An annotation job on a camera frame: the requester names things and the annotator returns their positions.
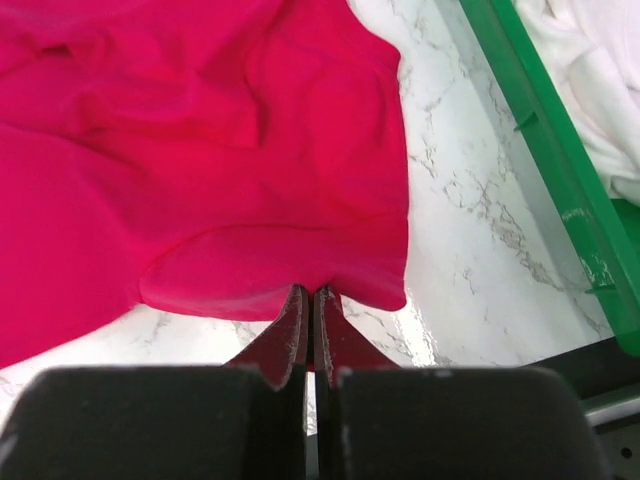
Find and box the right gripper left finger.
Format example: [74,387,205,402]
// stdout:
[224,285,308,390]

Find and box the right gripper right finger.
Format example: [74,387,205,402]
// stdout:
[312,286,399,388]

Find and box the magenta t shirt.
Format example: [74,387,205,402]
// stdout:
[1,1,409,366]

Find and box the green plastic tray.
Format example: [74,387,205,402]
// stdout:
[461,1,639,356]

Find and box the white crumpled t shirt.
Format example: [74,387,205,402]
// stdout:
[513,0,639,205]

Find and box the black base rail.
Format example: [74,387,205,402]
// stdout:
[538,338,639,479]

